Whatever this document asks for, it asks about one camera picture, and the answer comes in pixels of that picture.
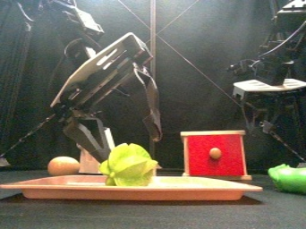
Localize green toy starfruit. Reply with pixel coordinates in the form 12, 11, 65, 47
97, 142, 160, 188

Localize wooden ball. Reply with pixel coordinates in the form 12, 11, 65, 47
46, 156, 81, 177

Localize red box with wooden knob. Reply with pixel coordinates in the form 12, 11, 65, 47
179, 130, 253, 182

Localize green toy vegetable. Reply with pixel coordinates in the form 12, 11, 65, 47
265, 163, 306, 195

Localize pink plastic tray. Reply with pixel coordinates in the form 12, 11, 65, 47
0, 174, 264, 201

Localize thin diagonal brace wire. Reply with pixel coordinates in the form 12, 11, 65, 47
117, 0, 243, 107
144, 0, 200, 44

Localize vertical metal frame pole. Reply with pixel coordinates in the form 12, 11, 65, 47
149, 0, 156, 159

